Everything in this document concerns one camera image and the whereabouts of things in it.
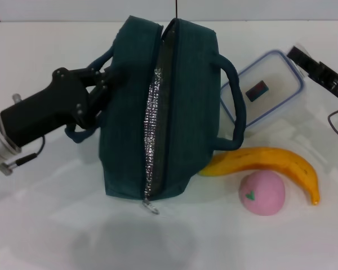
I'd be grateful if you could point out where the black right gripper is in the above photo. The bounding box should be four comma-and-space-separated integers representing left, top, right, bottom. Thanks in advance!
287, 46, 338, 101

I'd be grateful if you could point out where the clear container with blue rim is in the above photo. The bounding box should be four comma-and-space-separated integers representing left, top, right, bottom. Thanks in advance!
220, 49, 305, 131

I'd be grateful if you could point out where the yellow banana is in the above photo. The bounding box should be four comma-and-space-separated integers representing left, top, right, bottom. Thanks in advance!
199, 146, 321, 206

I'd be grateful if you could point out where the dark teal zip bag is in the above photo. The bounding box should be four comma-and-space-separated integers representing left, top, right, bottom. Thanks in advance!
65, 15, 247, 197

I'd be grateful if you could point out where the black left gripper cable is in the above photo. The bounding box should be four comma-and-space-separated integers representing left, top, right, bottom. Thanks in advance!
15, 136, 46, 167

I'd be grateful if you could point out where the pink peach toy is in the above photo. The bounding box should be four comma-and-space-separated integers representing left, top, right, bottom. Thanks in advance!
240, 172, 287, 217

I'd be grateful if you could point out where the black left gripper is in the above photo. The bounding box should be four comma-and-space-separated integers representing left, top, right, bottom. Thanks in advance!
0, 63, 114, 147

